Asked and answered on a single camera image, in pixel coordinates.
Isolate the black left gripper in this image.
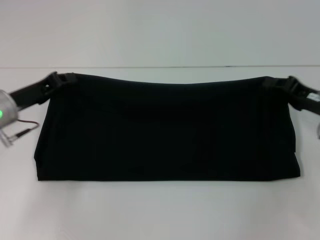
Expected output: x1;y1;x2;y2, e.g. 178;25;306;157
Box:
8;71;79;106

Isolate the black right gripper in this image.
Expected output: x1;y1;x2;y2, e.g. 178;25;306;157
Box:
264;75;320;116

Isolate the black shirt with FREE print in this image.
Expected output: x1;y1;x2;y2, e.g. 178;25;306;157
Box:
33;71;301;183

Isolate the left wrist cable with connector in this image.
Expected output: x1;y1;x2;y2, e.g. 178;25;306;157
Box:
0;119;41;149

